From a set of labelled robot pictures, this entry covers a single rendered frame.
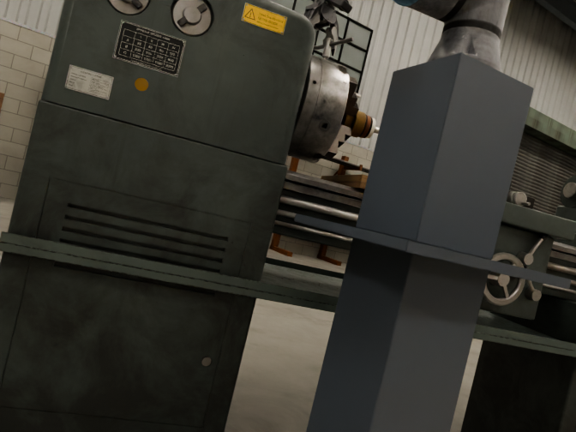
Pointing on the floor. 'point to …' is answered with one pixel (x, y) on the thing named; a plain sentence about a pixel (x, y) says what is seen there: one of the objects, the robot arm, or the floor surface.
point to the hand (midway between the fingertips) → (320, 45)
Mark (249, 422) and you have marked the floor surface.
